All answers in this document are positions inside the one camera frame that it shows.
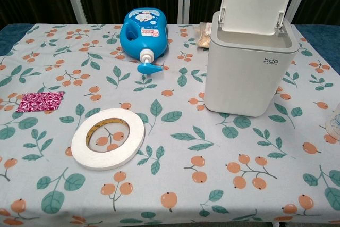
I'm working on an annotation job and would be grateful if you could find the white double-sided tape roll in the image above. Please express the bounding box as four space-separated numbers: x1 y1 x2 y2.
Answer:
71 108 146 170

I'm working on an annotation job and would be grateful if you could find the white object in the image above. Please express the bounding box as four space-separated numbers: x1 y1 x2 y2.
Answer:
325 108 340 142

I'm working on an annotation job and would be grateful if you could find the magenta patterned square packet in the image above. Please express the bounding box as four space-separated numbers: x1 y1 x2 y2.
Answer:
15 91 66 113

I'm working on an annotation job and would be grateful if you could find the clear bag of beige grains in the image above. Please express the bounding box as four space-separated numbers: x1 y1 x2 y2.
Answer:
196 22 213 49

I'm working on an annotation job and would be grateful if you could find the white trash bin lid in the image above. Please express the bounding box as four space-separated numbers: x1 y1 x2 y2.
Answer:
204 0 300 118

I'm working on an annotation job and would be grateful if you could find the floral fruit print tablecloth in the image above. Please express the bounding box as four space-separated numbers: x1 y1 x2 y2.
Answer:
0 22 340 227

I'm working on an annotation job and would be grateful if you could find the blue detergent pump bottle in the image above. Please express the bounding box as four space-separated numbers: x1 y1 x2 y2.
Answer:
120 8 169 75

